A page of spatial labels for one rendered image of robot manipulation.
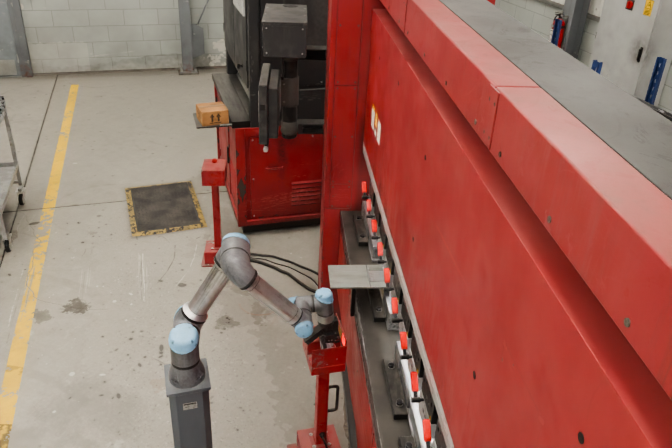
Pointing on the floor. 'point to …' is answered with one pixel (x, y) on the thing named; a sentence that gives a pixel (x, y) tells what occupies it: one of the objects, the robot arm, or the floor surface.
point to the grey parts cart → (8, 178)
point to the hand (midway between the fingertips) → (323, 354)
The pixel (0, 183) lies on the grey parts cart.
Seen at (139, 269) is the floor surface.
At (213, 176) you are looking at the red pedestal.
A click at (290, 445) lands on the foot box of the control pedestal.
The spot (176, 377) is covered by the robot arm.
